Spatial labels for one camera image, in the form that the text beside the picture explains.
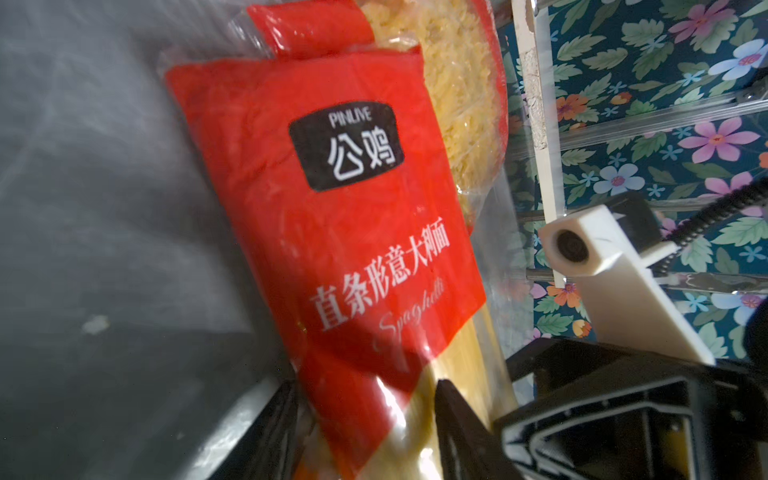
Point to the white two-tier shelf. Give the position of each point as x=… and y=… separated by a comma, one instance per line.
x=533, y=39

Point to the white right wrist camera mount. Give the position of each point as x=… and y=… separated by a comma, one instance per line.
x=607, y=251

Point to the red fusilli pasta bag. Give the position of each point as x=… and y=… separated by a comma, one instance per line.
x=463, y=69

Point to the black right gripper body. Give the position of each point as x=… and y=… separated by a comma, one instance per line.
x=606, y=412

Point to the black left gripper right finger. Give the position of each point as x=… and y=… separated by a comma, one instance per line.
x=467, y=449

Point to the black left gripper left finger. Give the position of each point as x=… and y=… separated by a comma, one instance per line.
x=266, y=450

